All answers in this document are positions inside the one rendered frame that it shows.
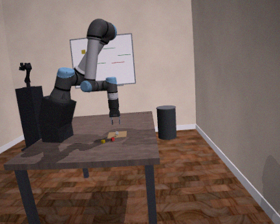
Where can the tan flat mat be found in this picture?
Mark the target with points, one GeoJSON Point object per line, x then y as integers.
{"type": "Point", "coordinates": [120, 134]}

